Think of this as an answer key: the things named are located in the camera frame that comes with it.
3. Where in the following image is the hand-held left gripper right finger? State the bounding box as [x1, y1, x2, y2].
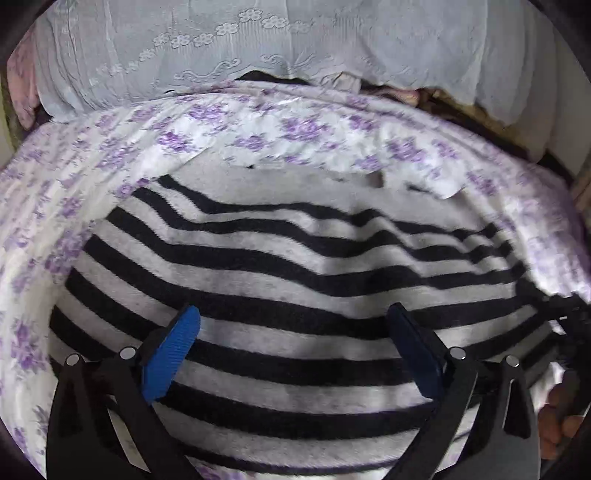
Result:
[383, 302, 541, 480]

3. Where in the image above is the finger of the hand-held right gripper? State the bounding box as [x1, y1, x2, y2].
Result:
[540, 293, 591, 335]

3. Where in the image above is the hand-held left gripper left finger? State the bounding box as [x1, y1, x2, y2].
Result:
[46, 303, 202, 480]

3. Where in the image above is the black grey striped sweater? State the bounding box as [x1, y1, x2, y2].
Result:
[46, 165, 570, 480]

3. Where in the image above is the person's right hand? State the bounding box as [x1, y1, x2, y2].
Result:
[539, 382, 585, 460]

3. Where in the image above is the purple floral bed sheet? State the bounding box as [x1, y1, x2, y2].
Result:
[0, 79, 591, 480]

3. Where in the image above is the beige grey cloth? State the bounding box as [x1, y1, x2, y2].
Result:
[321, 71, 366, 92]

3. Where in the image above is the pale pink patterned cloth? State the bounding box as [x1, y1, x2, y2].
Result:
[6, 45, 41, 131]

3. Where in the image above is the white lace cloth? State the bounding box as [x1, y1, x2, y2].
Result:
[32, 0, 560, 126]

